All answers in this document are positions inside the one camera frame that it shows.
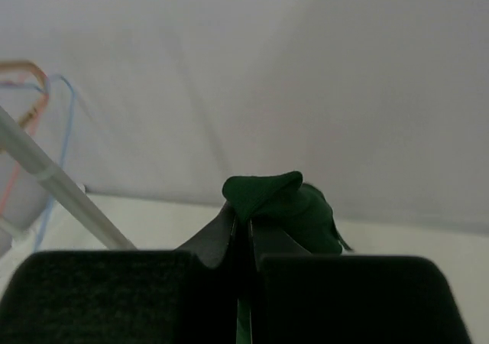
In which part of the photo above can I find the silver clothes rack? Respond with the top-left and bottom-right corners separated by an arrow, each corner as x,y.
1,110 -> 135,250

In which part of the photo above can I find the green and beige t-shirt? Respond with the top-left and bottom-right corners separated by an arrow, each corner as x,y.
222,171 -> 350,343

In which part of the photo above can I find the pink plastic hanger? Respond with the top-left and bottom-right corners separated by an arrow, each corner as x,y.
1,72 -> 50,212

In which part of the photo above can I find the beige wooden hanger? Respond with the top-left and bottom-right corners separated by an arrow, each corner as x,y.
1,60 -> 50,129

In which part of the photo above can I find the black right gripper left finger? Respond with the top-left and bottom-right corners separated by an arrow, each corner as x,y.
1,205 -> 238,343

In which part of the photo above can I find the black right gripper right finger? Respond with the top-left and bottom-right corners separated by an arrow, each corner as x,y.
248,222 -> 470,343

